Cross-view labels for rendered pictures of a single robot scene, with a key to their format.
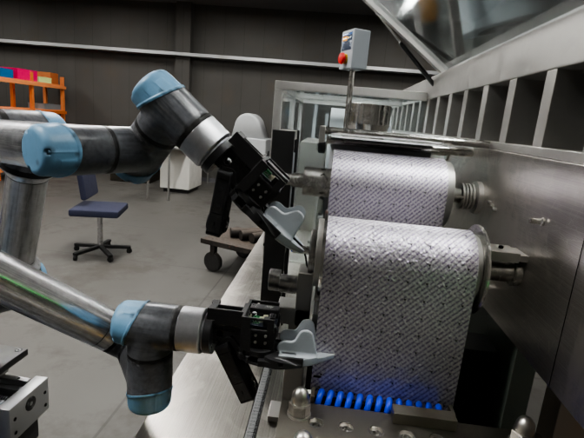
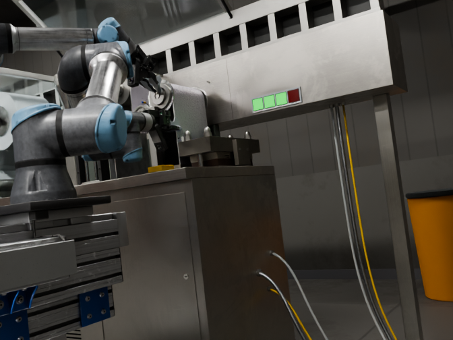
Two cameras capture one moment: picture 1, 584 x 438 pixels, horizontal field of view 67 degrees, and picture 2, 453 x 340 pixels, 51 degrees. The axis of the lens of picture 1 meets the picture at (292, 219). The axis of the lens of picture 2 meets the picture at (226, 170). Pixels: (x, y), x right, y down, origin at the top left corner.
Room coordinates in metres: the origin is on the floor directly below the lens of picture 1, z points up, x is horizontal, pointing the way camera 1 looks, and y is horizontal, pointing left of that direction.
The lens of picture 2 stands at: (-0.50, 1.63, 0.78)
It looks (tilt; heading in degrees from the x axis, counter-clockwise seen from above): 3 degrees up; 299
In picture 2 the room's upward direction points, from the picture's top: 7 degrees counter-clockwise
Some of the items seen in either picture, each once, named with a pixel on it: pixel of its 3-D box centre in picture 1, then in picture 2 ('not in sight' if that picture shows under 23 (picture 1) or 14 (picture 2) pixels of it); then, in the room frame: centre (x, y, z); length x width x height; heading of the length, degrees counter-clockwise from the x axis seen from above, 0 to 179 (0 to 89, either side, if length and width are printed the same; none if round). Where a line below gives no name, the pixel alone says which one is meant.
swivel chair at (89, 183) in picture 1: (97, 203); not in sight; (4.14, 1.88, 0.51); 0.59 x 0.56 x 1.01; 79
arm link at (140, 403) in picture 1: (148, 372); (127, 148); (0.69, 0.23, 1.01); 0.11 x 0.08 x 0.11; 32
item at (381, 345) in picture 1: (387, 351); (191, 126); (0.65, -0.17, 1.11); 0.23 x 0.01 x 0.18; 86
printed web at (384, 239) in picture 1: (379, 283); (158, 124); (0.84, -0.19, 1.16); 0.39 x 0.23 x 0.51; 176
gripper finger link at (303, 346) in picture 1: (306, 346); (176, 123); (0.64, -0.04, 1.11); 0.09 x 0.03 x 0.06; 85
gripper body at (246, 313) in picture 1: (243, 331); (156, 121); (0.66, 0.06, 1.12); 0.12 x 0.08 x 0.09; 86
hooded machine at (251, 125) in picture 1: (250, 152); not in sight; (8.76, 0.93, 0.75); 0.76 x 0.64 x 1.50; 84
